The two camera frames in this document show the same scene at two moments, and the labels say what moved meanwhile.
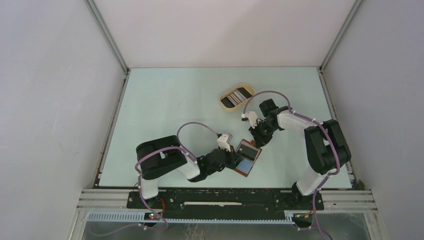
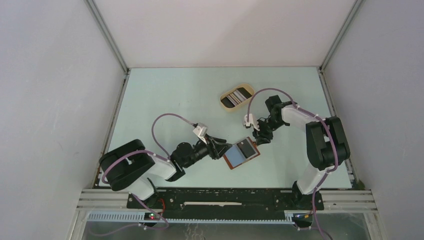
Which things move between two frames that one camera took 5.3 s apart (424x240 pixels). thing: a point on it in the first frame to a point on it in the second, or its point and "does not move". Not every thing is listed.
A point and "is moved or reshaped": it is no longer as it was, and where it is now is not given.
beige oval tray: x=237 y=98 does not move
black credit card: x=247 y=151 is moved or reshaped
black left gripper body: x=228 y=162 to x=207 y=149
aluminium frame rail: x=116 y=200 does not move
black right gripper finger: x=261 y=140 does not move
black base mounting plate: x=226 y=202 does not move
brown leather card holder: x=250 y=153 is moved or reshaped
